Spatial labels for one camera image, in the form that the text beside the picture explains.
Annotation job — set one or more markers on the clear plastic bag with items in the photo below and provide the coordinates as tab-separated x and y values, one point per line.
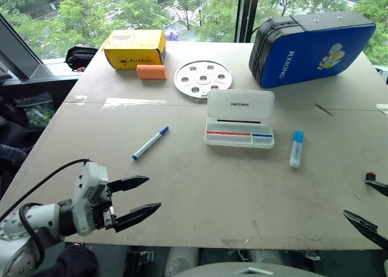
38	110

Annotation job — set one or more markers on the blue black punching pad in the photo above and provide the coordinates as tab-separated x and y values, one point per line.
309	49

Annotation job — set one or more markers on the white transparent pencil case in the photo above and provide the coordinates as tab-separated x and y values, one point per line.
239	119

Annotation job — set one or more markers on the small black red block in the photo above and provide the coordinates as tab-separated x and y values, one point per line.
371	177

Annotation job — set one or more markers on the dark slanted window frame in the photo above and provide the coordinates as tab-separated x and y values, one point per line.
21	55

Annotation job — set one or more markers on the black bag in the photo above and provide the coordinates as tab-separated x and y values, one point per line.
79	57

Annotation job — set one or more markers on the round silver metal disc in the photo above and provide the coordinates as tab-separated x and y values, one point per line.
200	78

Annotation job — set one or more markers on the dark cloth bundle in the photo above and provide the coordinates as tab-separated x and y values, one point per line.
72	263

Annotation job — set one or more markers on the black window pillar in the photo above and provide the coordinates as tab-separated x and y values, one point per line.
245	13

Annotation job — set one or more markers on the orange foam cylinder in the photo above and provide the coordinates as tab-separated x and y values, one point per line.
151	72

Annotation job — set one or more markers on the white rounded robot leg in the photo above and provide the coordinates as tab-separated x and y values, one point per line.
181	260

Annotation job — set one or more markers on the thin dark stick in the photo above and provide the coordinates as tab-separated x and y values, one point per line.
323	109

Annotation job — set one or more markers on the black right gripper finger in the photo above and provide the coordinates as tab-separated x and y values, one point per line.
369	228
380	187

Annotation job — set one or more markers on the white glue stick blue cap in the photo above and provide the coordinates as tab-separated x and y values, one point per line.
296	149

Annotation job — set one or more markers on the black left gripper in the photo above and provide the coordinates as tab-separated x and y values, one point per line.
104	204

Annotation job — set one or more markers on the yellow cardboard box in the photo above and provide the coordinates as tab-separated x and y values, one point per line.
133	48

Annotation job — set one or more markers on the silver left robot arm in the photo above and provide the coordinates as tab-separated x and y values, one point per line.
41	216

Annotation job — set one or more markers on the white blue marker pen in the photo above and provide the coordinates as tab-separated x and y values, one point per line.
150	143

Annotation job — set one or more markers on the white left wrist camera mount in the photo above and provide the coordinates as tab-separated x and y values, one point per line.
88	183

